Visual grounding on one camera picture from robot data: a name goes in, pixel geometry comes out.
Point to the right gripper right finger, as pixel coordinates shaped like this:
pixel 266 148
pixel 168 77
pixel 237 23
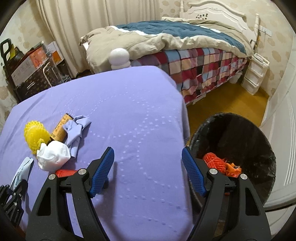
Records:
pixel 232 209

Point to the purple table cloth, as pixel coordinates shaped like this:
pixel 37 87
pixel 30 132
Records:
pixel 138 112

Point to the orange wrapper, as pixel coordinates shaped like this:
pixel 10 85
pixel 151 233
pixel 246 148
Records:
pixel 232 170

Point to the yellow foam fruit net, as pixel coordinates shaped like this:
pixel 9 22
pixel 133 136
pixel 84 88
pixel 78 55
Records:
pixel 35 134

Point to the blue beige quilt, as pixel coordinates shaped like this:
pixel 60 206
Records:
pixel 115 47

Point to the white plastic drawer unit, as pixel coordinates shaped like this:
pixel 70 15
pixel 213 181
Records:
pixel 255 73

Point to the small white bin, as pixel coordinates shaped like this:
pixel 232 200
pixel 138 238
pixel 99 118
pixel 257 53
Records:
pixel 235 78

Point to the black lined trash bin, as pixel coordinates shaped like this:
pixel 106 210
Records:
pixel 238 140

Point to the plaid bed sheet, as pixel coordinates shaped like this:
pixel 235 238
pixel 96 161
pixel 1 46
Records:
pixel 195 71

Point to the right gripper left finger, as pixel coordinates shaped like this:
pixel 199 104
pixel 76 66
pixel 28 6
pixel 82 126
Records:
pixel 50 218

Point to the red bottle black cap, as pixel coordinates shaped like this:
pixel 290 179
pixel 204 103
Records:
pixel 64 173

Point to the purple paper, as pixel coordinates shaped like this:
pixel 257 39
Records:
pixel 74 129

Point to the white wardrobe door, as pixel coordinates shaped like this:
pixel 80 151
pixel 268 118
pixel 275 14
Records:
pixel 278 125

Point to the red foam fruit net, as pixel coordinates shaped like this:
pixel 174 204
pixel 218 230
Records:
pixel 214 162

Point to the white orange small box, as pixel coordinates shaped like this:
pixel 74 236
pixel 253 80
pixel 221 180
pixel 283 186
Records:
pixel 56 53

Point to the white teal toothpaste tube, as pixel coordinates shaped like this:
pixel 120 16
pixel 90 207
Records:
pixel 22 173

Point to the beige pleated curtain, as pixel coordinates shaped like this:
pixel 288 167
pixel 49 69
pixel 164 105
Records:
pixel 69 21

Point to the white wall socket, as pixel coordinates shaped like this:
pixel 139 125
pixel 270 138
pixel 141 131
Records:
pixel 266 31

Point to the cardboard box with labels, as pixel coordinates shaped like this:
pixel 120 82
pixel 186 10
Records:
pixel 29 66

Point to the yellow tube black cap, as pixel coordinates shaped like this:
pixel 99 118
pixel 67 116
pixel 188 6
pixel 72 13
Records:
pixel 59 134

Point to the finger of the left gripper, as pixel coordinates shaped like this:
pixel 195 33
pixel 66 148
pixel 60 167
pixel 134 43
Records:
pixel 5 193
pixel 18 193

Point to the white tissue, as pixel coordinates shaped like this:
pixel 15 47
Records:
pixel 53 156

